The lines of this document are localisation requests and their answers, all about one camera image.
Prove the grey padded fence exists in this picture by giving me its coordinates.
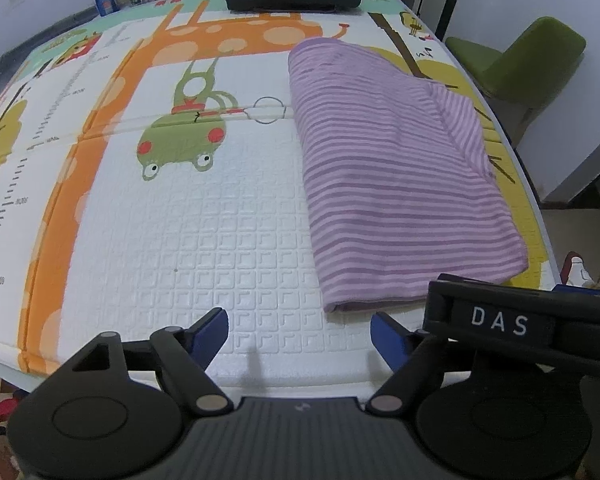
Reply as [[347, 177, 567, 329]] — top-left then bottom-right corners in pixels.
[[0, 7, 101, 91]]

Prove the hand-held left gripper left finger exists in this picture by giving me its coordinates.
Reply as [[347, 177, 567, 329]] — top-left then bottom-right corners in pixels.
[[70, 306, 233, 416]]

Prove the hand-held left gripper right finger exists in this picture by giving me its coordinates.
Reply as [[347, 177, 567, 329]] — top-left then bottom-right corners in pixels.
[[366, 311, 526, 416]]

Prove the purple striped t-shirt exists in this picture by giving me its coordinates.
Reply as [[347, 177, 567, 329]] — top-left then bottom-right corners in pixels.
[[287, 37, 528, 313]]

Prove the printed play mat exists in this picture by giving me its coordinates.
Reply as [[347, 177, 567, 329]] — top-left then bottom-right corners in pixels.
[[0, 0, 556, 396]]

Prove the green chair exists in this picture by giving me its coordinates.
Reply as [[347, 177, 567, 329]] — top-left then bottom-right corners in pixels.
[[445, 16, 587, 146]]

